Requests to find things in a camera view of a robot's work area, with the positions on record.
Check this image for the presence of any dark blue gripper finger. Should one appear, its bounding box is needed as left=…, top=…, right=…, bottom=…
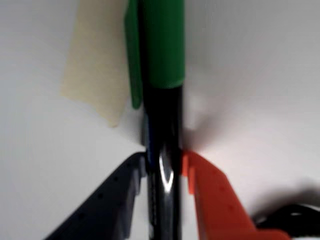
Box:
left=46, top=151, right=147, bottom=240

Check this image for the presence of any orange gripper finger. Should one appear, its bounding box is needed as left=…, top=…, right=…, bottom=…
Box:
left=181, top=149, right=293, bottom=240

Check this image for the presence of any green marker with black barrel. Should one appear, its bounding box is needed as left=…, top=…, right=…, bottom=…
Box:
left=124, top=0, right=187, bottom=240

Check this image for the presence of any wide beige masking tape strip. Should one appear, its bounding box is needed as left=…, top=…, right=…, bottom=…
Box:
left=59, top=0, right=131, bottom=128

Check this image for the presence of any black coiled USB cable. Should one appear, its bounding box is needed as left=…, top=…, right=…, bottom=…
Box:
left=252, top=202, right=320, bottom=237

